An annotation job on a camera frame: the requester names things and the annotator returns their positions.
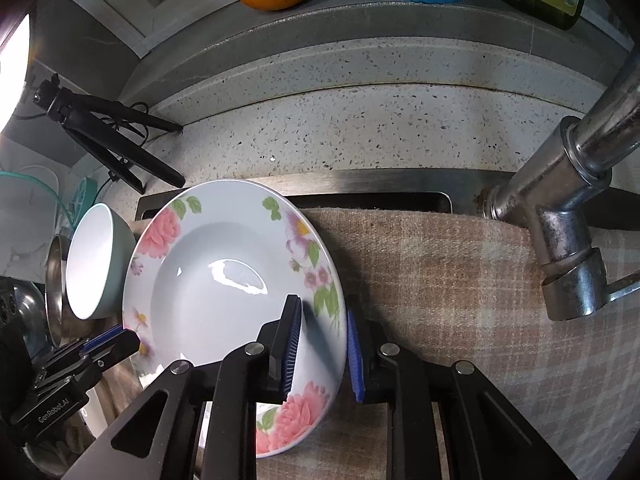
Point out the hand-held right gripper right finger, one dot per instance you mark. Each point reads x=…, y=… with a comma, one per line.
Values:
x=355, y=355

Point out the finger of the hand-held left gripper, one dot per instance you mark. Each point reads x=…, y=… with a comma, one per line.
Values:
x=102, y=339
x=117, y=350

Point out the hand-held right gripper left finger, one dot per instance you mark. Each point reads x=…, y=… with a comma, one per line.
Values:
x=292, y=345

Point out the pale green bowl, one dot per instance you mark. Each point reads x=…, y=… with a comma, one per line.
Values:
x=92, y=260

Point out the floral white plate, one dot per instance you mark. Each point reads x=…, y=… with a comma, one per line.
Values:
x=200, y=270

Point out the stainless steel pot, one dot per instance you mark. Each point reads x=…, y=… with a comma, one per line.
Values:
x=32, y=320

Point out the stainless steel bowl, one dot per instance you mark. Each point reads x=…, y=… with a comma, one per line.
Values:
x=55, y=280

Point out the plaid cloth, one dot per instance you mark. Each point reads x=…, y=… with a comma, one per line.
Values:
x=450, y=280

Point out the black tripod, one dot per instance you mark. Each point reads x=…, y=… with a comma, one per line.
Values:
x=125, y=155

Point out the chrome faucet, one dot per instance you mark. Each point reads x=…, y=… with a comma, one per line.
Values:
x=565, y=220

